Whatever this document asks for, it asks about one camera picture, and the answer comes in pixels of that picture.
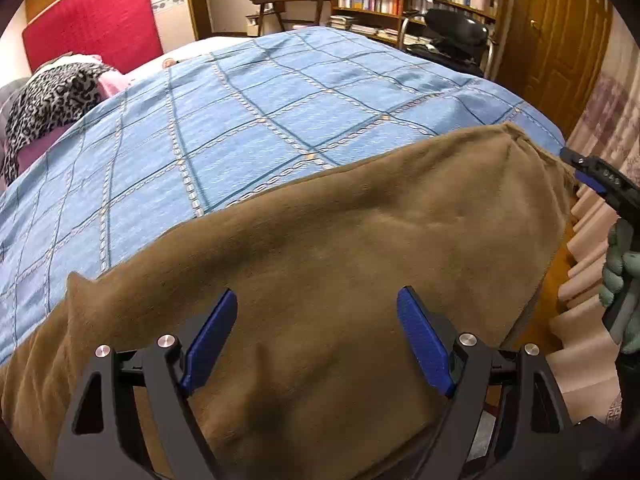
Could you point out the person's right hand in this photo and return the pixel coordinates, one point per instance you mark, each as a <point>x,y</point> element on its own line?
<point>615,270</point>

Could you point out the blue checked blanket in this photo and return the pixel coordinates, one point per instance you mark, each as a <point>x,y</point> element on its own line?
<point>225,125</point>

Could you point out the leopard print cloth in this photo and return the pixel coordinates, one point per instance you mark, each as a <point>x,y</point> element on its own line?
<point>45,105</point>

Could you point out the brown fleece pants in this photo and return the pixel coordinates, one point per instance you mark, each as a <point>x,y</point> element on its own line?
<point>325,260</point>

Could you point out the brown panelled door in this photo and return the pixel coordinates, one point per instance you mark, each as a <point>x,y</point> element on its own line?
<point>560,35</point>

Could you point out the pink quilt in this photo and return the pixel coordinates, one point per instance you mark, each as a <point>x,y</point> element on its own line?
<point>112,82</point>

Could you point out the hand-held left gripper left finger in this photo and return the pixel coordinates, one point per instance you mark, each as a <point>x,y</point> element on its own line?
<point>212,340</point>

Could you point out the red headboard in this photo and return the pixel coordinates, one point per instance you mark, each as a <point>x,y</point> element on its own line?
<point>90,15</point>

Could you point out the wooden doorway frame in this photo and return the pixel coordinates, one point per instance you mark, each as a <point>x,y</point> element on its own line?
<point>197,0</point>

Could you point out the pink floral curtain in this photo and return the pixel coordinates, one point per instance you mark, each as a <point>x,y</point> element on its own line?
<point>585,260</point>

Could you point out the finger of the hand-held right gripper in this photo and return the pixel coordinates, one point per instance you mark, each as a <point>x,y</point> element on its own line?
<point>607,180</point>

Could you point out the white bed sheet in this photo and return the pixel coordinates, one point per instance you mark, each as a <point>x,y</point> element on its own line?
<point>200,47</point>

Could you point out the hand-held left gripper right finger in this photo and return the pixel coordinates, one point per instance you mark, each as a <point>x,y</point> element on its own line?
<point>422,340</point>

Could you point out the black chair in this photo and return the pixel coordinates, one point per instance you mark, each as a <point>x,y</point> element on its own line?
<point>450,25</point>

